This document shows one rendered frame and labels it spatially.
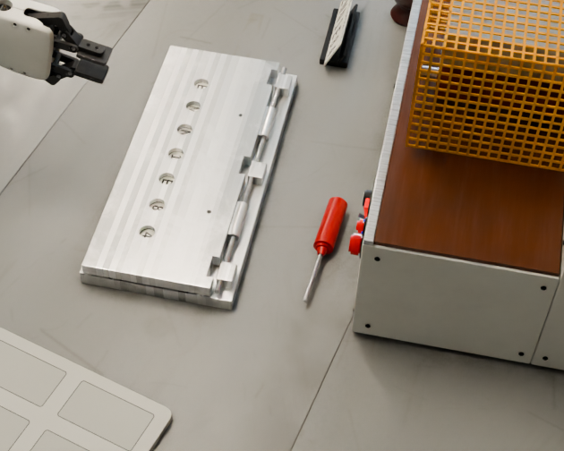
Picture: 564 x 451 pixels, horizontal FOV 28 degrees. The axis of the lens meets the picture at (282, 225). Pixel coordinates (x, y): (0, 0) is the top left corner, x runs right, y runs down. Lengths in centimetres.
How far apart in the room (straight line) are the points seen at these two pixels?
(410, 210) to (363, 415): 26
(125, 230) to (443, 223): 44
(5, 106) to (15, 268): 31
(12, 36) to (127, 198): 26
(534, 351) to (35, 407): 62
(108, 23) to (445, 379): 83
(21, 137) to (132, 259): 32
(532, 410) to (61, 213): 69
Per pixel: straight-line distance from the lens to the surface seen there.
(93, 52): 151
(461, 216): 135
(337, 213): 156
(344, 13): 183
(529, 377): 147
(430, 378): 144
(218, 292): 146
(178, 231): 152
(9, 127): 174
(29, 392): 143
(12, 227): 160
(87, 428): 140
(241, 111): 167
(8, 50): 153
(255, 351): 145
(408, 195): 136
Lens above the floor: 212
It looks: 51 degrees down
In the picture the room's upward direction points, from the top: 2 degrees clockwise
